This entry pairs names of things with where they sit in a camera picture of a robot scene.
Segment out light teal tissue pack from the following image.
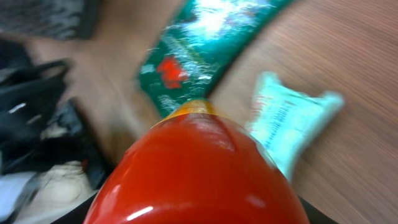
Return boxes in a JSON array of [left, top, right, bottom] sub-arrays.
[[245, 72, 345, 181]]

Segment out sriracha sauce bottle green cap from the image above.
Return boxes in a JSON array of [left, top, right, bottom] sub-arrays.
[[85, 100, 308, 224]]

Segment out green 3M gloves packet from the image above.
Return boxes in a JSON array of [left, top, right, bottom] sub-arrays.
[[138, 0, 292, 118]]

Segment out grey plastic shopping basket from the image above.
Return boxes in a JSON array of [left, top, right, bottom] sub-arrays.
[[1, 0, 103, 40]]

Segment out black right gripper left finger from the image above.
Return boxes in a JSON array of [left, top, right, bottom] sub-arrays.
[[51, 194, 96, 224]]

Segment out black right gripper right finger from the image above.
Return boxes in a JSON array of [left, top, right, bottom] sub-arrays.
[[299, 197, 338, 224]]

